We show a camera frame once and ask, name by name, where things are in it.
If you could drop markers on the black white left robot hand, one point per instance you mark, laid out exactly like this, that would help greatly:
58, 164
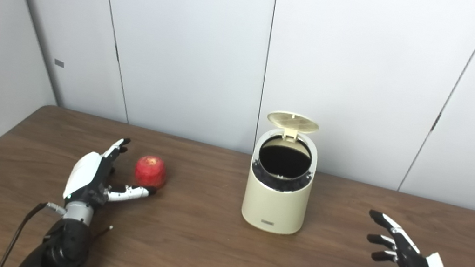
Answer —
83, 174

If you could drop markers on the red apple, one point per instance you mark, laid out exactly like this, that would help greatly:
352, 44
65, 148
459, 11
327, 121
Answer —
150, 171

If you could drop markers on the cream round bin lid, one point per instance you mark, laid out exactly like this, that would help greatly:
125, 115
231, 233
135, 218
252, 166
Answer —
292, 121

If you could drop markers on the cream-colored bin body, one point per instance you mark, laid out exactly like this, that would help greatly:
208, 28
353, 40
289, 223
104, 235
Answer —
275, 205

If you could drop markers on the small grey wall tag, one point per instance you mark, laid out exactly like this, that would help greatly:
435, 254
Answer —
59, 63

